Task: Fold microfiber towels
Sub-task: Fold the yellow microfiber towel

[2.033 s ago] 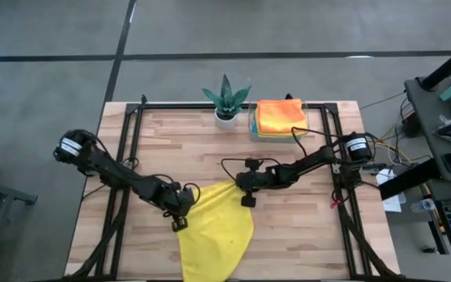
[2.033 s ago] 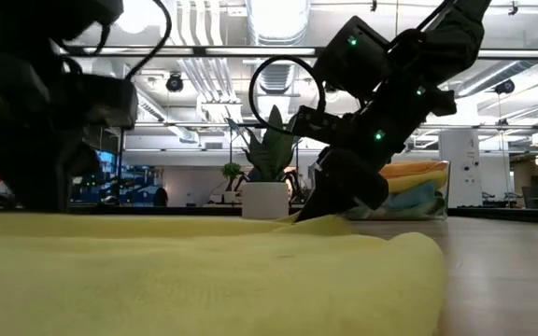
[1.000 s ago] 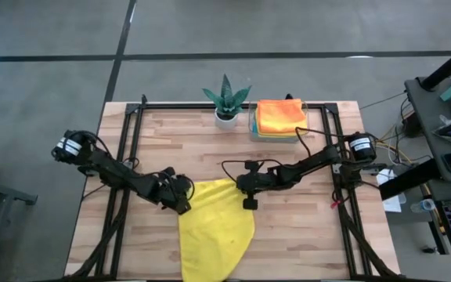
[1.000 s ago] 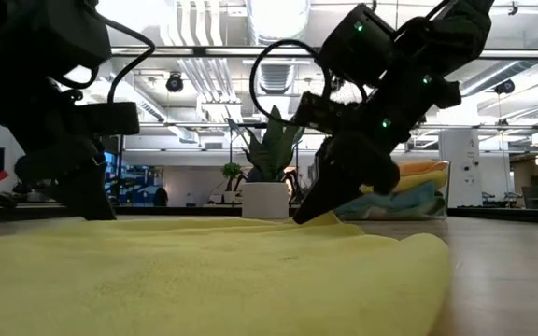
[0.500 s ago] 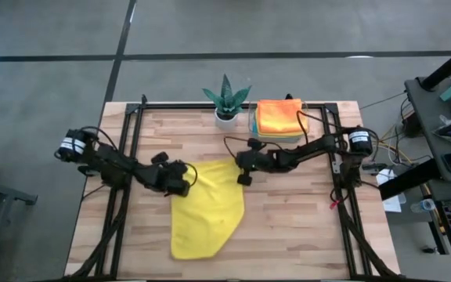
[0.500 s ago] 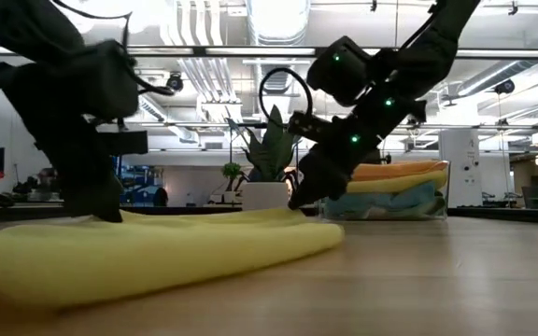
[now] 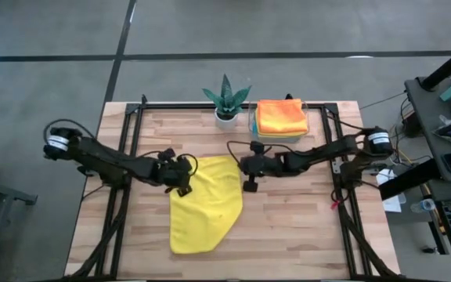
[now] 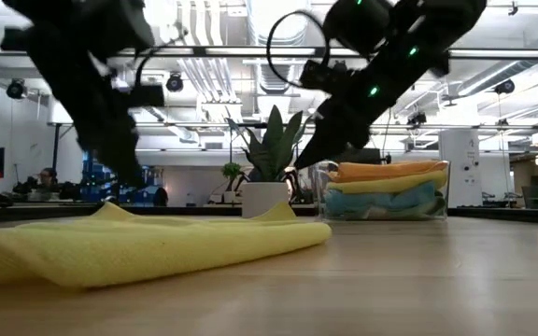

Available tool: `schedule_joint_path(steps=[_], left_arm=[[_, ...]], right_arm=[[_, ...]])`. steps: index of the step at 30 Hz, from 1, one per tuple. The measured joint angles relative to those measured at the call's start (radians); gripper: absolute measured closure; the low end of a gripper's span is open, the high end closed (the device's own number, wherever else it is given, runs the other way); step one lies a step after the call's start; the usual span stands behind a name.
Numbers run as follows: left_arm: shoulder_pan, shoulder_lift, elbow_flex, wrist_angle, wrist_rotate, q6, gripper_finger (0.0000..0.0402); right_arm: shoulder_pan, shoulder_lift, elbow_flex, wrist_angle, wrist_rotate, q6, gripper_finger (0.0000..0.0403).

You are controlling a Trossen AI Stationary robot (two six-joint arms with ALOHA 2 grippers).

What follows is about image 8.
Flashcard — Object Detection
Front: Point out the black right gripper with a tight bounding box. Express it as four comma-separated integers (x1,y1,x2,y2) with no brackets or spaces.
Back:
292,44,422,171

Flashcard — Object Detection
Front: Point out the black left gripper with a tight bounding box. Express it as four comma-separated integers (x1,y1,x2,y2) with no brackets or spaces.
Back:
28,27,148,187

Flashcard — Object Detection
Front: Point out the orange microfiber towel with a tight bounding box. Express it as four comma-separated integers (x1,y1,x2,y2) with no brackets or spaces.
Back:
328,160,450,184

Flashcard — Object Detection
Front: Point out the yellow microfiber towel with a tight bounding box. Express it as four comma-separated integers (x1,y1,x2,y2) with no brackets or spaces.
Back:
327,168,448,196
0,201,333,289

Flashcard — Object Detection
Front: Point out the blue microfiber towel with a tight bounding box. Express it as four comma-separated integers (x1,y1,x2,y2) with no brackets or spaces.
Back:
323,181,446,219

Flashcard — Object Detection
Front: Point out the clear plastic bin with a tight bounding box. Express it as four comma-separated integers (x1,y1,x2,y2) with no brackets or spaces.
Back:
313,160,452,222

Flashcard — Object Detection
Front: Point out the blue lit window screen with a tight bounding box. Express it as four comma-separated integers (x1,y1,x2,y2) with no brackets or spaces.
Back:
80,152,168,205

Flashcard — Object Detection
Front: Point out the green plant in white pot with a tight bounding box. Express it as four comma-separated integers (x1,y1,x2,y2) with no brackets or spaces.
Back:
224,105,316,220

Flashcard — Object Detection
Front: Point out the black background monitor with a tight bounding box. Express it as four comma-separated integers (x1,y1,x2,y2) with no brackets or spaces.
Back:
343,147,382,165

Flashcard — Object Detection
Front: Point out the person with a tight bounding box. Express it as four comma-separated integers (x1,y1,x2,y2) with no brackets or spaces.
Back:
36,167,61,193

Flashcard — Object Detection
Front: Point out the small background potted plant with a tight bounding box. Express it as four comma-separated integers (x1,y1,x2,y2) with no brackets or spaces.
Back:
220,161,244,204

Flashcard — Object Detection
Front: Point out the dark background chair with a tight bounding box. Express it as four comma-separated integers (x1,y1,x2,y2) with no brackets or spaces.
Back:
520,185,538,210

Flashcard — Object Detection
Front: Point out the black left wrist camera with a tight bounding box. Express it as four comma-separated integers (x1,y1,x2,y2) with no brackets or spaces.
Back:
122,83,165,109

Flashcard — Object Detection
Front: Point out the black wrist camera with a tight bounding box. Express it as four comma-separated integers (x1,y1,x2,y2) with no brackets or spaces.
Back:
298,59,360,93
122,83,165,109

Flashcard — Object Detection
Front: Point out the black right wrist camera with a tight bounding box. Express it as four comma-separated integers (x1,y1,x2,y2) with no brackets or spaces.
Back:
298,59,360,93

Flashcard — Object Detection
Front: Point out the silver ceiling duct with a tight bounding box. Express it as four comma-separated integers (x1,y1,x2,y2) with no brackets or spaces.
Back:
245,0,313,94

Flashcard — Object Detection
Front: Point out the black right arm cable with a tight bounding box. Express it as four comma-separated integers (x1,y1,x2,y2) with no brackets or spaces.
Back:
265,9,332,91

